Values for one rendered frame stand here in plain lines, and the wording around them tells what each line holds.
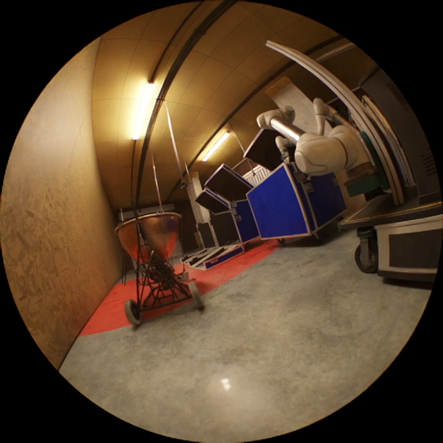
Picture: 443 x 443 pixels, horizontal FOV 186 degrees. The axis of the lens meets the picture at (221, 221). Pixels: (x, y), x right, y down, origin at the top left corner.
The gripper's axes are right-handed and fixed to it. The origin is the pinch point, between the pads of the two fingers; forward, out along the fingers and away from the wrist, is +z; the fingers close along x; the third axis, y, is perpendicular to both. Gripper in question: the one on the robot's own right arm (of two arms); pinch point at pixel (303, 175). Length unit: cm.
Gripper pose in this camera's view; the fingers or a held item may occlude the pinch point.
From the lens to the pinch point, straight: 159.5
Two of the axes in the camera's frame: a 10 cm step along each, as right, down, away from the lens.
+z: -2.3, 1.6, 9.6
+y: -9.6, 1.2, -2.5
